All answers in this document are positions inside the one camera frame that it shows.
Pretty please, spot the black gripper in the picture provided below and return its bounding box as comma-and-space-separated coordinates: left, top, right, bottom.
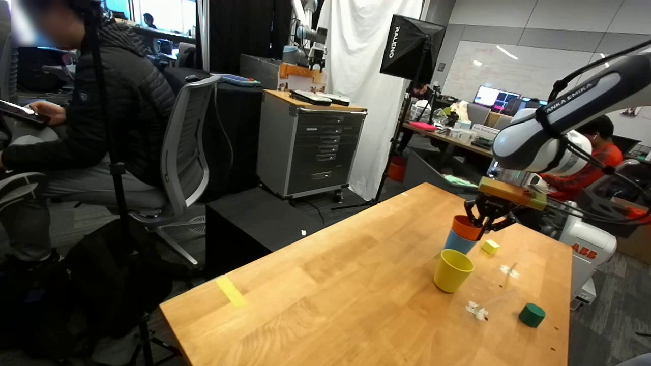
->
463, 197, 521, 241

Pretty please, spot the orange plastic cup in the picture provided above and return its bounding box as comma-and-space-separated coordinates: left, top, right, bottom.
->
450, 214, 485, 243

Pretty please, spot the blue plastic cup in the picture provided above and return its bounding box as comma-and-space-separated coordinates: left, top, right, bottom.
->
444, 230, 479, 257

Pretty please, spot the white ABB robot base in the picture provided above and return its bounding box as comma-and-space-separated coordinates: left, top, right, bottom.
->
557, 202, 621, 305

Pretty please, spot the yellow plastic cup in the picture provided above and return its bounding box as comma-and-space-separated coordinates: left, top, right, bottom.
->
432, 247, 479, 294

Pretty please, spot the cluttered wooden desk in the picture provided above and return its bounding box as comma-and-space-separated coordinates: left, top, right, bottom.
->
405, 118, 501, 188

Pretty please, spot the red bucket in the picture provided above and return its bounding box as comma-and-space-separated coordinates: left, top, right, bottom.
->
386, 152, 412, 185

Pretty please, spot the green cylinder block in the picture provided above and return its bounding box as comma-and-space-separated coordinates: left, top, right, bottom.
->
518, 300, 547, 330

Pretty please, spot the desk computer monitor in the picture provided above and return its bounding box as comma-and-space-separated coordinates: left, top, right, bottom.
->
472, 83, 507, 114

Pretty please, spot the softbox light stand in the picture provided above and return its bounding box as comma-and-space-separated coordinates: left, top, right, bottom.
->
370, 80, 417, 205

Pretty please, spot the person in orange shirt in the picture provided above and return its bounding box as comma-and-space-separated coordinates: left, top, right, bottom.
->
541, 114, 627, 202

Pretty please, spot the black softbox light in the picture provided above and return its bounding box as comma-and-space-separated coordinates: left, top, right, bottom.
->
378, 15, 447, 88

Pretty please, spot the grey drawer cabinet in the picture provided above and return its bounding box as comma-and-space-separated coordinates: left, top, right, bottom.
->
255, 88, 370, 204

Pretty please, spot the white curtain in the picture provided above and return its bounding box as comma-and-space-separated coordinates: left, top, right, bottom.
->
319, 0, 430, 204

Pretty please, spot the low black table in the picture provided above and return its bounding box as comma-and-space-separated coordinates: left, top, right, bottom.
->
202, 183, 373, 277

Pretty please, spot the orange and white box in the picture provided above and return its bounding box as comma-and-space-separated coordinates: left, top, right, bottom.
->
275, 61, 328, 94

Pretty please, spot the black side cabinet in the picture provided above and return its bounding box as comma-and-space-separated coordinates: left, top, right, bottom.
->
205, 70, 265, 202

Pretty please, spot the black curtain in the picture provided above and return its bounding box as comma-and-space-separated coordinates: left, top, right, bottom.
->
205, 0, 295, 77

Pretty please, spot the grey mesh office chair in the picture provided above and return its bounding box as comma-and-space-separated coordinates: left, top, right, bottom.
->
125, 73, 224, 272

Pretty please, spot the black tripod stand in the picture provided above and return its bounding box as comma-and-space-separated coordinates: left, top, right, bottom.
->
83, 0, 160, 366

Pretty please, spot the black backpack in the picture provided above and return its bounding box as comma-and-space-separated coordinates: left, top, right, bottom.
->
57, 220, 176, 342

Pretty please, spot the person in black jacket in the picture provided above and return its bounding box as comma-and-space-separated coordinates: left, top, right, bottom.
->
0, 0, 182, 272

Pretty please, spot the dark tablet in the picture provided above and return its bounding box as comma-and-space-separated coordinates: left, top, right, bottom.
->
0, 97, 52, 129

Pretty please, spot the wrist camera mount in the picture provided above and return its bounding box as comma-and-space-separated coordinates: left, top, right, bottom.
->
476, 175, 549, 211

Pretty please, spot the wall whiteboard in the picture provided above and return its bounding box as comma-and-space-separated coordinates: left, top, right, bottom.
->
444, 38, 598, 108

